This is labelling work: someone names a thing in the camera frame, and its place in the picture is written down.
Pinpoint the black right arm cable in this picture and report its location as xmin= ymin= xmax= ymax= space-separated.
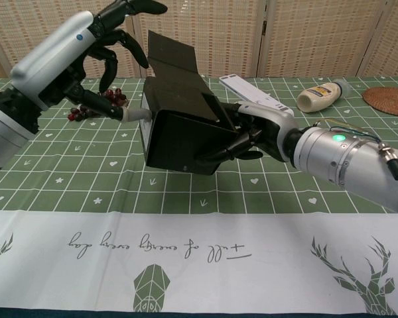
xmin=379 ymin=144 xmax=398 ymax=182

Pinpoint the black cardboard box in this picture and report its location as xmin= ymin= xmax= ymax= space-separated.
xmin=141 ymin=29 xmax=241 ymax=176

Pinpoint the dark red grape bunch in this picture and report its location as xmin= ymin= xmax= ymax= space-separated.
xmin=67 ymin=87 xmax=129 ymax=123

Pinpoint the round brown woven coaster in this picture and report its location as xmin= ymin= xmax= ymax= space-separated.
xmin=362 ymin=86 xmax=398 ymax=117

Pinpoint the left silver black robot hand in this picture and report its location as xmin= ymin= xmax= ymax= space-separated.
xmin=9 ymin=0 xmax=168 ymax=123

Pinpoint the white folding stand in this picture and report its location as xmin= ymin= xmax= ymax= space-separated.
xmin=218 ymin=74 xmax=295 ymax=117

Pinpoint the green grid tablecloth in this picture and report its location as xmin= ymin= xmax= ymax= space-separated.
xmin=0 ymin=74 xmax=398 ymax=314

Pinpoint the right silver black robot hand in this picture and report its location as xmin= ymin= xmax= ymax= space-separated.
xmin=195 ymin=101 xmax=299 ymax=163

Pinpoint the woven bamboo folding screen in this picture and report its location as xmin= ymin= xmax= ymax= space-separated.
xmin=0 ymin=0 xmax=398 ymax=80

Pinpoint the mayonnaise squeeze bottle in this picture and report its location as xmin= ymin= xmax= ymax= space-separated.
xmin=297 ymin=79 xmax=351 ymax=114

